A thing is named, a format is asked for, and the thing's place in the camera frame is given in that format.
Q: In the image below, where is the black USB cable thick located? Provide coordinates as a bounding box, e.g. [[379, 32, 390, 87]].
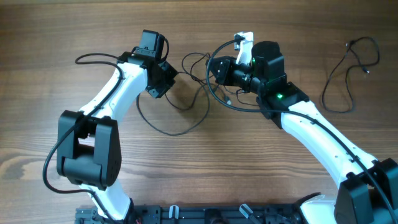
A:
[[136, 85, 211, 136]]

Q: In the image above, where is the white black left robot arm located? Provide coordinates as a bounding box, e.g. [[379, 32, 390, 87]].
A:
[[50, 30, 177, 223]]

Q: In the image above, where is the black USB cable thin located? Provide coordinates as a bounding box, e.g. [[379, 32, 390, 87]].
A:
[[165, 52, 256, 111]]

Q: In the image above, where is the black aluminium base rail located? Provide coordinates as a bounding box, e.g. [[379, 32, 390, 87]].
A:
[[74, 203, 352, 224]]

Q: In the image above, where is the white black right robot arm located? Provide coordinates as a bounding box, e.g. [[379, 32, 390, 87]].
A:
[[206, 39, 397, 223]]

